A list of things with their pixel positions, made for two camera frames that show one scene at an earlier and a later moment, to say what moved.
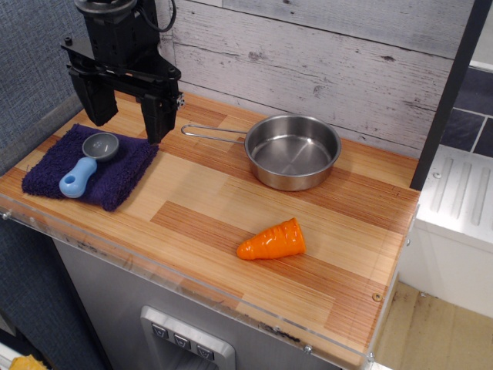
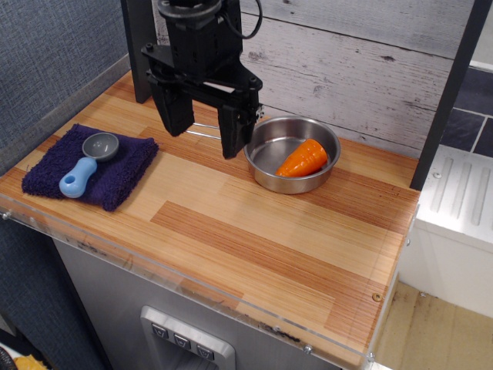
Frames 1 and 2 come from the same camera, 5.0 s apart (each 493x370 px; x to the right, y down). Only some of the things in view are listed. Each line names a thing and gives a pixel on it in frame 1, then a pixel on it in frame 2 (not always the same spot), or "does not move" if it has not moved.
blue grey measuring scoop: (95, 146) does not move
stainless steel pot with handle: (288, 152) does not move
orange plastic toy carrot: (283, 239) -> (310, 156)
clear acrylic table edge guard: (213, 298) does not move
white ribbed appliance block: (449, 256) does not move
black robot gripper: (122, 52) -> (203, 55)
